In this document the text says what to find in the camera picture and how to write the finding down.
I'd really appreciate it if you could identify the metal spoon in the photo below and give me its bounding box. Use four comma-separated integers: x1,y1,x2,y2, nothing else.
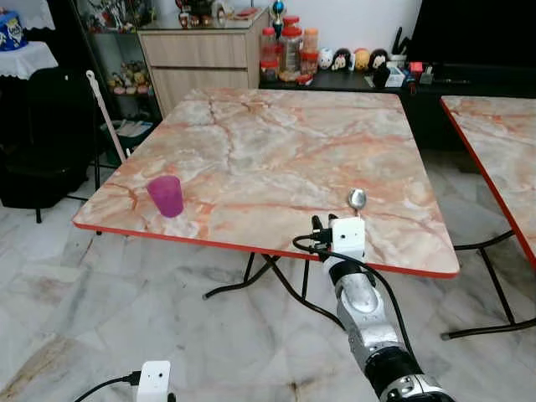
348,188,369,221

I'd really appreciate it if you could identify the marble top folding table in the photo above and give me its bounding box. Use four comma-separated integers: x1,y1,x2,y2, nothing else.
72,88,461,327
441,95,536,340

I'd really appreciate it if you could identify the purple plastic cup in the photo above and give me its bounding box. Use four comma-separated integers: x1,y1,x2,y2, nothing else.
147,175,184,219

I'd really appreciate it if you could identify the black hair doll figurine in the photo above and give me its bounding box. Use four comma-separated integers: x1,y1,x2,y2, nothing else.
332,48,353,71
370,48,389,71

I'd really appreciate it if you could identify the large red lid plastic jar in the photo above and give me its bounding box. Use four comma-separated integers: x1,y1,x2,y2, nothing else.
280,25,303,82

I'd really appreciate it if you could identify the orange filled plastic jar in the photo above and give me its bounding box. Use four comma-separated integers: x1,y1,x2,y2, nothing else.
302,28,320,55

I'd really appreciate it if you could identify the red lid snack jar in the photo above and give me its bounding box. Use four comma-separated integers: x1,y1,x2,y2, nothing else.
260,28,280,64

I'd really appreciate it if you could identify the light wooden drawer cabinet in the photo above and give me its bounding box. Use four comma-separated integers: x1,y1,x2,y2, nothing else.
137,8,271,118

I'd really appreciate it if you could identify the blue globe ornament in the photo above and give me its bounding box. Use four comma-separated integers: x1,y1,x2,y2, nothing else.
271,0,286,39

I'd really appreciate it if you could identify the pale stick with white grip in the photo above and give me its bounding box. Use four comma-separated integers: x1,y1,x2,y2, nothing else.
85,70,127,165

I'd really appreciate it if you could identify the black television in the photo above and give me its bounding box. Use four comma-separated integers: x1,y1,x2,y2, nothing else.
408,0,536,68

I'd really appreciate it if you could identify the glass display shelf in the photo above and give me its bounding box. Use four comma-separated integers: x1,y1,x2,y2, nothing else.
74,0,165,168

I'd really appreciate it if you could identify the black chair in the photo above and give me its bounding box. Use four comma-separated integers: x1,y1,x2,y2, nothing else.
0,67,98,224

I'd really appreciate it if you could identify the white lace table cloth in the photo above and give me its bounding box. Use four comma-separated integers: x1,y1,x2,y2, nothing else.
0,40,59,80

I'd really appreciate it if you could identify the blue printed container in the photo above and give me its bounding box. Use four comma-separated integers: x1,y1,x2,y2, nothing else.
0,10,28,52

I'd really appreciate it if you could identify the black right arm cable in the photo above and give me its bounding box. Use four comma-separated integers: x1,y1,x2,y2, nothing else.
292,233,413,357

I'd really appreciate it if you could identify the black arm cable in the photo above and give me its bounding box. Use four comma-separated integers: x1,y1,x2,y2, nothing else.
292,233,413,357
74,372,140,402

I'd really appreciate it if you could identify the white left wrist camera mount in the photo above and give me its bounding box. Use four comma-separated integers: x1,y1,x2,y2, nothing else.
137,361,173,402

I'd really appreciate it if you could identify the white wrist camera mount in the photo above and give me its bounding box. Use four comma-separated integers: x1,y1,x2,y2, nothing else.
137,361,173,402
331,217,367,262

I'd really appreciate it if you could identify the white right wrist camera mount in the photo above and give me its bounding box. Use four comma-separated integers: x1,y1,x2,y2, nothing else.
331,217,367,262

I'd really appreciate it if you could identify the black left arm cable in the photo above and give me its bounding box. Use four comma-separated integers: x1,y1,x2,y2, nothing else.
74,372,140,402

